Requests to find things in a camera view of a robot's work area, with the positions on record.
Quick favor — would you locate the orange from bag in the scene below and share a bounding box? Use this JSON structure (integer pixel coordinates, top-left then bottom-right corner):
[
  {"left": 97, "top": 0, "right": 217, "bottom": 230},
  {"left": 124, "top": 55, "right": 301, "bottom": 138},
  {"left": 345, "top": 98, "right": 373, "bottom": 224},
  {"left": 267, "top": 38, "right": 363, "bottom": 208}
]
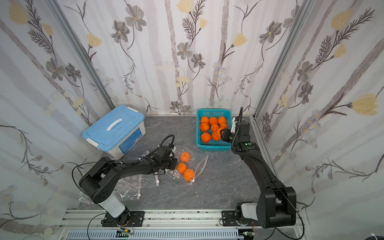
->
[
  {"left": 212, "top": 131, "right": 221, "bottom": 141},
  {"left": 211, "top": 124, "right": 220, "bottom": 132},
  {"left": 217, "top": 127, "right": 226, "bottom": 134},
  {"left": 201, "top": 132, "right": 212, "bottom": 144},
  {"left": 220, "top": 123, "right": 228, "bottom": 129}
]

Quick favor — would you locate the clear zip-top bag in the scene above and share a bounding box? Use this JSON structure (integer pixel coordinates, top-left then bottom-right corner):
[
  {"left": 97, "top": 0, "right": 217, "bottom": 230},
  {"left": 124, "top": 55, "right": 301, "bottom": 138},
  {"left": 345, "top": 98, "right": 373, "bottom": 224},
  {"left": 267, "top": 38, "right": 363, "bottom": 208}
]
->
[
  {"left": 168, "top": 145, "right": 209, "bottom": 185},
  {"left": 79, "top": 156, "right": 160, "bottom": 204}
]

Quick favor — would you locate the clear zip-top bag front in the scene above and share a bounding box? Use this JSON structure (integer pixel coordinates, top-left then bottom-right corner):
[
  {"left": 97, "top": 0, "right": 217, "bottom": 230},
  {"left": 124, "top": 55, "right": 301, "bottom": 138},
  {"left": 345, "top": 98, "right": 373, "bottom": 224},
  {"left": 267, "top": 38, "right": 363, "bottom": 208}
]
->
[{"left": 79, "top": 156, "right": 160, "bottom": 204}]

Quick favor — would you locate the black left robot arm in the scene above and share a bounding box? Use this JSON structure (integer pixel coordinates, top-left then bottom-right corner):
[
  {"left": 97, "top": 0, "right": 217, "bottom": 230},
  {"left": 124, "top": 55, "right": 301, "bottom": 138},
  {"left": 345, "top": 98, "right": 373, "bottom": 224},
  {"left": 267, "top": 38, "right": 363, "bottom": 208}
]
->
[{"left": 75, "top": 135, "right": 178, "bottom": 204}]

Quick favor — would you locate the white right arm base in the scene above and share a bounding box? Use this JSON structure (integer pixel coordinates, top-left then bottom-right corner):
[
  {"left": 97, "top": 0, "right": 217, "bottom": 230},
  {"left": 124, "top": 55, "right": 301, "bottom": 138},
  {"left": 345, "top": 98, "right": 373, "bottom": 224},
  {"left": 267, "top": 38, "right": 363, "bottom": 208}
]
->
[{"left": 221, "top": 201, "right": 262, "bottom": 227}]

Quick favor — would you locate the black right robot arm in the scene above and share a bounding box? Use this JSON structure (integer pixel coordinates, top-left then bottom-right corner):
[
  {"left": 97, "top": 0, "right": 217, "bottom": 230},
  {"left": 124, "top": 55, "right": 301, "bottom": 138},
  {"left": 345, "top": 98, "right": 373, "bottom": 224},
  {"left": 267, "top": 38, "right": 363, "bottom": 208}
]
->
[{"left": 219, "top": 110, "right": 301, "bottom": 231}]

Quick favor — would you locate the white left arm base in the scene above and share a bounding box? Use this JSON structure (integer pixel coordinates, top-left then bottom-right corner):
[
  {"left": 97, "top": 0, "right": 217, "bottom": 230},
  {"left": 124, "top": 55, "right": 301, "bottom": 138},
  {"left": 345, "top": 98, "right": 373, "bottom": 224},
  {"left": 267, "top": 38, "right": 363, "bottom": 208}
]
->
[{"left": 99, "top": 194, "right": 145, "bottom": 228}]

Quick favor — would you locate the teal plastic basket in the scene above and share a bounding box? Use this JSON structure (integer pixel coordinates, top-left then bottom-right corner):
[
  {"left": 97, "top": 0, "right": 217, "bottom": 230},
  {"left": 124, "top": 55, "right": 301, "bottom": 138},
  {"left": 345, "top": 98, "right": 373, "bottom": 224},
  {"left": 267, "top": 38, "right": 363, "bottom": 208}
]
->
[{"left": 196, "top": 109, "right": 232, "bottom": 152}]

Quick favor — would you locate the blue lid storage box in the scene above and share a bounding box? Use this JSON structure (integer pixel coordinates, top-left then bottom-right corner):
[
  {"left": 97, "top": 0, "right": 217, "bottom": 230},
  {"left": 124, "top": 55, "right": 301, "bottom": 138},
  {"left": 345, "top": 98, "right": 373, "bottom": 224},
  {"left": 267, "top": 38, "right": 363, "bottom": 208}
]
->
[{"left": 82, "top": 105, "right": 146, "bottom": 160}]

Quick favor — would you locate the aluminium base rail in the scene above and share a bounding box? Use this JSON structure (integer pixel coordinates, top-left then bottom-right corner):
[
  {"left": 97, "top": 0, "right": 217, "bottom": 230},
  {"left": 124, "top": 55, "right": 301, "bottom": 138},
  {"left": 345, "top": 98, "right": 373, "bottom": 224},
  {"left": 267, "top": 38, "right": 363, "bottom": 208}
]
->
[{"left": 53, "top": 209, "right": 310, "bottom": 240}]

